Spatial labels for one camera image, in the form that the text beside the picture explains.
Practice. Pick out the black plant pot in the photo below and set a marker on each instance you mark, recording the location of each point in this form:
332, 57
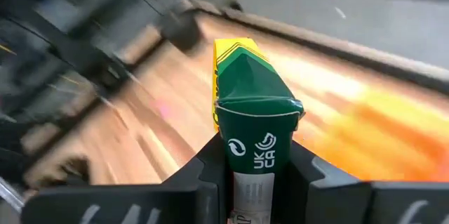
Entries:
182, 27

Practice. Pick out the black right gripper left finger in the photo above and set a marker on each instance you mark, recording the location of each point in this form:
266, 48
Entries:
140, 204

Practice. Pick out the orange pencil box lid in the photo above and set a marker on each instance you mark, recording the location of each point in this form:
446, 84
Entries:
396, 139

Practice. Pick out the black aluminium table frame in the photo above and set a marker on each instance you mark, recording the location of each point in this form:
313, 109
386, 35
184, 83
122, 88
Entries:
350, 55

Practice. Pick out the yellow green crayon box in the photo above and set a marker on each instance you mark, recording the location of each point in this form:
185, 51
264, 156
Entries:
257, 129

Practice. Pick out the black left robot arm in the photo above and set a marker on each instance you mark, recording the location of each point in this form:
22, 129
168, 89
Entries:
70, 48

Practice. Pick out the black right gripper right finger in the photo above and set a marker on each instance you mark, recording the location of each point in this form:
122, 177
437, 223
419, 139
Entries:
333, 203

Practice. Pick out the pink eraser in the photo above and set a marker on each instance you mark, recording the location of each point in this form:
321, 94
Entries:
163, 109

